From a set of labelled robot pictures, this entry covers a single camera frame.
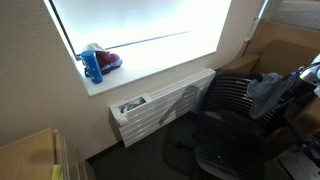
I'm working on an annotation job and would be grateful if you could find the black mesh office chair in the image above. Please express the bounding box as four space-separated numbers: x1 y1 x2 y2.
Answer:
159 69 301 180

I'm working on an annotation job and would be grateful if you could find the blue cylindrical water bottle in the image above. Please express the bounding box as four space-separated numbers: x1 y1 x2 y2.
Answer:
80 50 104 85

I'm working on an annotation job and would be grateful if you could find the white cloth on shoe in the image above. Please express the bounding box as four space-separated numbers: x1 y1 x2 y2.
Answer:
82 42 107 54

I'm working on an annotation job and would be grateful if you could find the colourful picture card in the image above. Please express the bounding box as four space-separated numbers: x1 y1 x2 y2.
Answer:
117 96 147 114

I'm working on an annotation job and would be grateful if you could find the white radiator knob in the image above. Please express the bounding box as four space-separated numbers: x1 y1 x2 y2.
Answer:
117 116 130 128

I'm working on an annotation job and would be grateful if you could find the red and white shoe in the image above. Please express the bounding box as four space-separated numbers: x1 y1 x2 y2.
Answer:
84 50 124 78

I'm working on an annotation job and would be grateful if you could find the light wooden desk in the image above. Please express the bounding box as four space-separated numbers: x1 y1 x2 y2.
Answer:
0 127 88 180

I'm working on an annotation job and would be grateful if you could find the white slatted wall radiator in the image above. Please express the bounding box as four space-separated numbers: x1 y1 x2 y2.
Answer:
108 68 217 148

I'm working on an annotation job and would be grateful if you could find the yellow sticky note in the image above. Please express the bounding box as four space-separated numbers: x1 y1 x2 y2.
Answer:
51 164 63 180

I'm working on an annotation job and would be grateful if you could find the blue-grey cloth garment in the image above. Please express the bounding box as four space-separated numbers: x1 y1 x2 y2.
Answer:
245 72 294 120

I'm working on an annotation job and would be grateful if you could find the white blind wand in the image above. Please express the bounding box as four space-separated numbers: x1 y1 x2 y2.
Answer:
244 17 260 43

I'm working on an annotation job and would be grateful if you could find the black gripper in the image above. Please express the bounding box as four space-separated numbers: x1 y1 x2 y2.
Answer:
283 77 317 103

